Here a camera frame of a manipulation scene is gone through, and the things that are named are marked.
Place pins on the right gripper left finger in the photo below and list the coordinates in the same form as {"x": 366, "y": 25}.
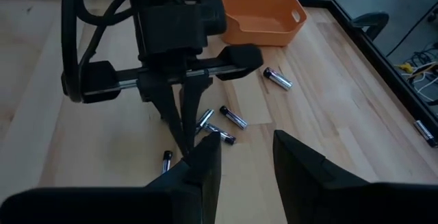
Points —
{"x": 137, "y": 207}

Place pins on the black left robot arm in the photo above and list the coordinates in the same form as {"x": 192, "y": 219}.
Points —
{"x": 212, "y": 15}

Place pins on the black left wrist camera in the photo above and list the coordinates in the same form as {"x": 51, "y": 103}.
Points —
{"x": 171, "y": 28}

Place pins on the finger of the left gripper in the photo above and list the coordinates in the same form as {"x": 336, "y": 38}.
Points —
{"x": 191, "y": 114}
{"x": 169, "y": 121}

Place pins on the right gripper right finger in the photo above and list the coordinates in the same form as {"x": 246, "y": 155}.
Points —
{"x": 342, "y": 203}

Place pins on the orange plastic bin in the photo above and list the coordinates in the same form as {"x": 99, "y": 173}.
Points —
{"x": 260, "y": 18}

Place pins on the black frame clamp post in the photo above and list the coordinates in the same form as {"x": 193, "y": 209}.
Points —
{"x": 371, "y": 20}

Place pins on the silver black AAA battery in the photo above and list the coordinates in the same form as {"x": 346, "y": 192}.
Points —
{"x": 220, "y": 134}
{"x": 166, "y": 161}
{"x": 425, "y": 134}
{"x": 234, "y": 117}
{"x": 204, "y": 119}
{"x": 278, "y": 79}

